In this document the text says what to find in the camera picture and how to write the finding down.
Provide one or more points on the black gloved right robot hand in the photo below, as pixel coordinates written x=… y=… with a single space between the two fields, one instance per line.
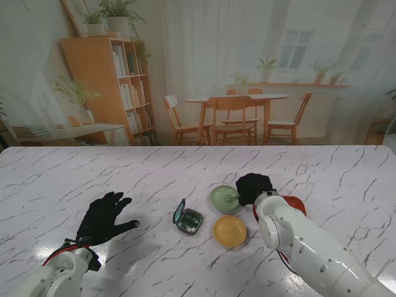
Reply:
x=252 y=188

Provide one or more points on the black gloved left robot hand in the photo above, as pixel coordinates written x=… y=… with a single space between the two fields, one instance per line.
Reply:
x=99 y=221

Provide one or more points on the steel tweezers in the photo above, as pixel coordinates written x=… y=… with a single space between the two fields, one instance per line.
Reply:
x=232 y=197

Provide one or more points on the teal lidded pill box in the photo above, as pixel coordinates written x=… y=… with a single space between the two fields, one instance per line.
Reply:
x=188 y=221

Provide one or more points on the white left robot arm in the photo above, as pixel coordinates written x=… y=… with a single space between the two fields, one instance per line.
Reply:
x=58 y=272

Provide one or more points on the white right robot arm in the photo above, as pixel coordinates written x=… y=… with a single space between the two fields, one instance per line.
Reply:
x=309 y=247

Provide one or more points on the green round dish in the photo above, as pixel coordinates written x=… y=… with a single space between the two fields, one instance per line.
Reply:
x=219 y=198

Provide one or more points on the yellow round dish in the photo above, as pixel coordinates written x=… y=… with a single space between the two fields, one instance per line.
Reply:
x=229 y=230

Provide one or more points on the orange bowl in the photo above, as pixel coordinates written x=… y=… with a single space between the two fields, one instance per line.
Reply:
x=298 y=204

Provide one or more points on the printed room scene backdrop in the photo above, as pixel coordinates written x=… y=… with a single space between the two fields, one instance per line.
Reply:
x=198 y=46

